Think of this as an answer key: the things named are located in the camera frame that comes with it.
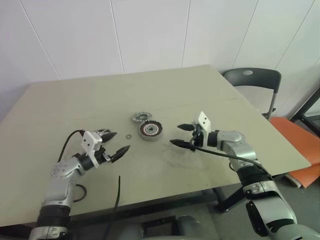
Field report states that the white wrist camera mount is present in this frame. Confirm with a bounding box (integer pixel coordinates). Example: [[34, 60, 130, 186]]
[[81, 130, 104, 168], [194, 111, 212, 147]]

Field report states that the black flat bar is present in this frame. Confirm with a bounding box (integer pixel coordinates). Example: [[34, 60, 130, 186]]
[[139, 216, 181, 236]]

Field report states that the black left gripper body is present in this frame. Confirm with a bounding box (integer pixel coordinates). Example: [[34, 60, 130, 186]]
[[94, 129, 112, 165]]

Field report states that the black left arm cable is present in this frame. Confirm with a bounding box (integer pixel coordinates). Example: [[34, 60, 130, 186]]
[[56, 129, 88, 202]]

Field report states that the orange chair seat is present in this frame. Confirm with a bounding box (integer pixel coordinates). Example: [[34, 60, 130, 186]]
[[269, 116, 320, 189]]

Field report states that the black metal door frame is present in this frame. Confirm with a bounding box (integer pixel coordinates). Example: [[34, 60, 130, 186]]
[[291, 92, 320, 138]]

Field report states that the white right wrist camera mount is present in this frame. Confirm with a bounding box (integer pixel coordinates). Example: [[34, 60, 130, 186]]
[[194, 111, 212, 147]]

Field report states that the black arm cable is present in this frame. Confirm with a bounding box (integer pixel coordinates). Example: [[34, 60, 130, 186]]
[[56, 129, 88, 202], [189, 134, 275, 183]]

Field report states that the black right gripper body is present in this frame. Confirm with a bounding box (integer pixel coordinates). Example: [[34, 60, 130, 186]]
[[189, 122, 205, 148]]

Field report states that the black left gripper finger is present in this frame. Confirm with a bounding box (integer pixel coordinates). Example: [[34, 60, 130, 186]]
[[101, 131, 118, 144], [109, 144, 131, 163]]

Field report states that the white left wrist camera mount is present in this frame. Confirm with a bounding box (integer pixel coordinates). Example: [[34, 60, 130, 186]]
[[81, 130, 104, 168]]

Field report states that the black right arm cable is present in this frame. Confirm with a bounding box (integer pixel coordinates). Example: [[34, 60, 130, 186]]
[[189, 134, 275, 183]]

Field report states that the black folding chair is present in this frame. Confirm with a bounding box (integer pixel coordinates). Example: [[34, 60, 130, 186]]
[[221, 67, 283, 121]]

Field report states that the loose black cable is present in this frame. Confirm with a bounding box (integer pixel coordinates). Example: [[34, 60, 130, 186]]
[[103, 175, 122, 240]]

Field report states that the black table frame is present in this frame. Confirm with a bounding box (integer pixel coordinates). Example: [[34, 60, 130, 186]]
[[67, 183, 247, 223]]

